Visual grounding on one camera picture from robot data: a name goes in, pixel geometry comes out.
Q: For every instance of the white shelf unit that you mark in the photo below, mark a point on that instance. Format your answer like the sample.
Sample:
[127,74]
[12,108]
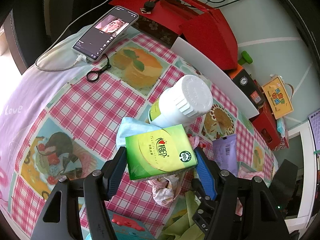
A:
[309,177]

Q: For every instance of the checkered cake pattern tablecloth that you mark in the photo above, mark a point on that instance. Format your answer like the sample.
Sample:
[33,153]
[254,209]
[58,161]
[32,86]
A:
[60,104]

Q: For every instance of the pink patterned cloth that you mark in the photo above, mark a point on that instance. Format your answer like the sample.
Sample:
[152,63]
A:
[165,189]

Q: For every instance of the smartphone with lit screen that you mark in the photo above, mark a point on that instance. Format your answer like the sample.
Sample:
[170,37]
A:
[104,32]

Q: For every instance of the white foam board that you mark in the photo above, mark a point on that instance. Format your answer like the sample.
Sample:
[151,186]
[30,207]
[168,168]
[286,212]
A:
[209,69]

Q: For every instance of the pink white zigzag towel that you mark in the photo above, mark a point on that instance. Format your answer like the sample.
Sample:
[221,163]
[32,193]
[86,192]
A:
[245,174]

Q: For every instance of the green dumbbell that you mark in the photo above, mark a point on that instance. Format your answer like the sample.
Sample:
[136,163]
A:
[245,58]

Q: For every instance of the red cardboard box with handle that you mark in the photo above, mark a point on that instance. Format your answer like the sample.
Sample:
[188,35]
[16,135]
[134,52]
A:
[265,123]

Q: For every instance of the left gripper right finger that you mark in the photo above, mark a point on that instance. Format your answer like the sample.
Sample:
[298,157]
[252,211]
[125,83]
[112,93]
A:
[217,190]

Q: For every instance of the white bottle green label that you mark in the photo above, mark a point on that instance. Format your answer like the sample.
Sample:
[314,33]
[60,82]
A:
[188,99]

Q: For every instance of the wooden window gift box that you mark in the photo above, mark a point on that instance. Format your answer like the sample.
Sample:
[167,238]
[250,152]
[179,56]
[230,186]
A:
[279,95]

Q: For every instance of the green tissue pack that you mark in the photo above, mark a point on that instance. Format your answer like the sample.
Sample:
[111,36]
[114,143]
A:
[159,153]

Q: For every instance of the blue face mask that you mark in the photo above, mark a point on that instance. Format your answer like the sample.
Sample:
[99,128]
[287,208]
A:
[129,127]

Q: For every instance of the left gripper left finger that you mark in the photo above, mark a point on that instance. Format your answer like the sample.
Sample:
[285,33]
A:
[99,187]

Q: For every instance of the blue wet wipes pack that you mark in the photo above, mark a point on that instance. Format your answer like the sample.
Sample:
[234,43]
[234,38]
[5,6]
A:
[281,127]

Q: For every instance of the black box with qr code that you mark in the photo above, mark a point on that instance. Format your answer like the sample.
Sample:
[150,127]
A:
[247,85]

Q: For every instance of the red patterned gift box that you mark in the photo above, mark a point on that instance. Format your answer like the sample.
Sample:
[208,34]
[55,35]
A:
[284,143]

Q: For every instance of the teal plastic toy case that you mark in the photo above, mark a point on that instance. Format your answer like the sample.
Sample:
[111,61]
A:
[125,227]

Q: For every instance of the purple perforated basket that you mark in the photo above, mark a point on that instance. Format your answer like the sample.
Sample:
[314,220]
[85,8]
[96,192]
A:
[314,120]

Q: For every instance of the purple cartoon sachet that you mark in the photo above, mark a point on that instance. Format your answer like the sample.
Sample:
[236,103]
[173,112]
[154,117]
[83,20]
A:
[224,151]

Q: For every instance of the red pink hair scrunchie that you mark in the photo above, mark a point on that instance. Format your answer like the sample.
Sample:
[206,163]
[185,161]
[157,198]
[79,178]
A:
[196,141]

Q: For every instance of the light green cloth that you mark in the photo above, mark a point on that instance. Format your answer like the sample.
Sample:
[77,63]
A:
[184,227]

